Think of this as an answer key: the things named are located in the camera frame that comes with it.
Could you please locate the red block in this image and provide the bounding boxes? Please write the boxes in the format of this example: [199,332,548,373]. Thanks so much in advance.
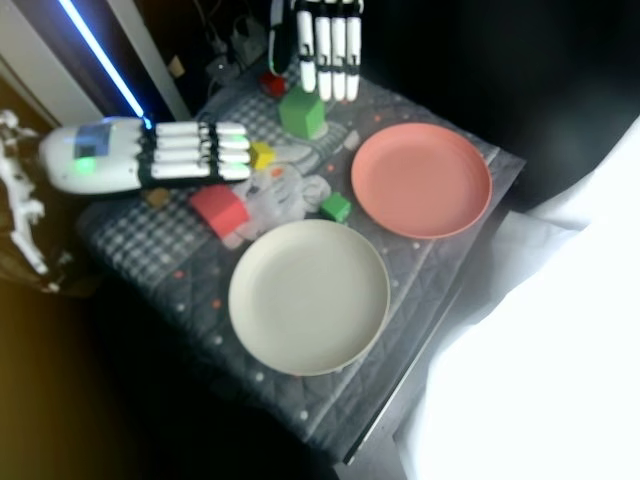
[188,184,250,239]

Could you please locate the small red object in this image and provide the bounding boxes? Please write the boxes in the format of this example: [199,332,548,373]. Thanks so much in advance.
[259,71,287,96]

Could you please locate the grey quilt with bear print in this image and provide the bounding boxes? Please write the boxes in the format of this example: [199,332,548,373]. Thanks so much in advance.
[74,64,526,461]

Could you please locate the white plate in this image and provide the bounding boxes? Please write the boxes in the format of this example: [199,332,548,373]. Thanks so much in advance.
[228,218,391,377]

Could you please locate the small green number cube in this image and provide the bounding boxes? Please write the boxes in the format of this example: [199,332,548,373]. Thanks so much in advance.
[319,192,353,224]

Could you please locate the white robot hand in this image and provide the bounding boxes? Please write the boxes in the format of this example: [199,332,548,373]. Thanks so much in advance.
[38,117,251,197]
[267,0,365,103]

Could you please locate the glowing blue light strip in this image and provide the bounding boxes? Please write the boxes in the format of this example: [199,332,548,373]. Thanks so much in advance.
[57,0,154,129]

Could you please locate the large green block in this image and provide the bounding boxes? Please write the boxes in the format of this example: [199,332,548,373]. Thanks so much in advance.
[277,84,326,141]

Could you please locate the pink plate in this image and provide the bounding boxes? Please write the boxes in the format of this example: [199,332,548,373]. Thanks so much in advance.
[349,123,494,240]

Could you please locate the small yellow cube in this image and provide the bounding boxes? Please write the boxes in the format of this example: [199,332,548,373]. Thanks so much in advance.
[249,141,277,170]

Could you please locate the white backdrop sheet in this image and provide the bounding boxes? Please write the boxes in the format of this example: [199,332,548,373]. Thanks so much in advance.
[394,114,640,480]

